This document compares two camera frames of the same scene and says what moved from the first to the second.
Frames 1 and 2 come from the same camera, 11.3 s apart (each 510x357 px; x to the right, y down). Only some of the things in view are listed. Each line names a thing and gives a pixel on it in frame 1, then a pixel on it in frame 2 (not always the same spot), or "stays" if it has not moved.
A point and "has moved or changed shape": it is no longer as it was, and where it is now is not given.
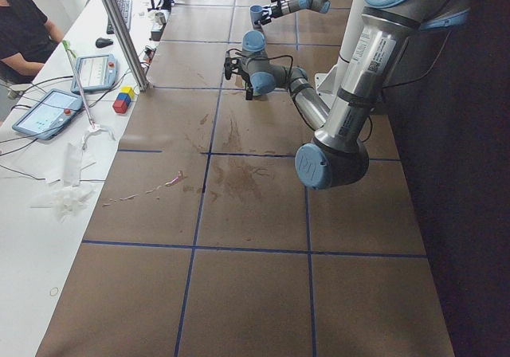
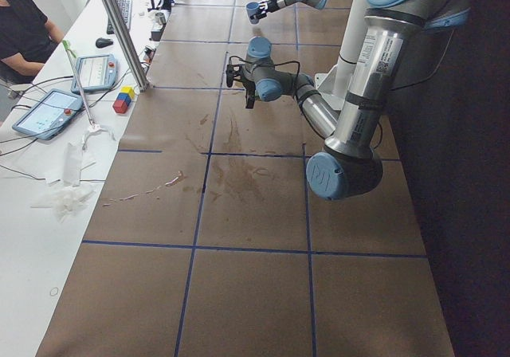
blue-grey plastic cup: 256,11 has moved or changed shape
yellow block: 127,89 stays
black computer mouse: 103,42 stays
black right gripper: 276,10 to 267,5
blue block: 125,97 stays
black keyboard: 125,7 stays
